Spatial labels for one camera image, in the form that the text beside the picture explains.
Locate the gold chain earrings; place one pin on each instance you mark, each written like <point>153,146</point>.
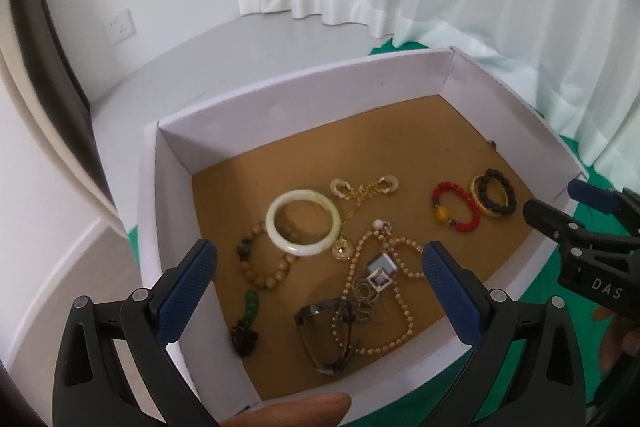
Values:
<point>343,190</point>

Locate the person's right hand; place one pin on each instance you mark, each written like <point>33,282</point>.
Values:
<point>622,337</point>

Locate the person's left hand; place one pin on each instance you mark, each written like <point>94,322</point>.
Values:
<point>322,410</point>

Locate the dark door frame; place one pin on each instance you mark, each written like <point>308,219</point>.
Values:
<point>46,93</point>

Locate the green jade pendant tassel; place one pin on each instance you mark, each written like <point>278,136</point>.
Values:
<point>242,335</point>

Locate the green cloth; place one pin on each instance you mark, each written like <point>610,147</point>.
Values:
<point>380,262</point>

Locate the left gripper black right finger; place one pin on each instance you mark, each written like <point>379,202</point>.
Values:
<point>547,387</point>

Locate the white jade bangle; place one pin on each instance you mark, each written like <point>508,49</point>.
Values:
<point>296,249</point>

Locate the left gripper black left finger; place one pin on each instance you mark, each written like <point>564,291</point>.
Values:
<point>90,386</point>

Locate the white cardboard box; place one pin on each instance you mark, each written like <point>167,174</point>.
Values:
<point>424,116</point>

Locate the gold ribbed bangle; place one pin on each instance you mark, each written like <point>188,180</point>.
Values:
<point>479,192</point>

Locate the white wall socket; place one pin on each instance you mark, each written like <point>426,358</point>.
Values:
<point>119,27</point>

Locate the dark grey bangle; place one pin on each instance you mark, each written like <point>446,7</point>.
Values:
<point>325,329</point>

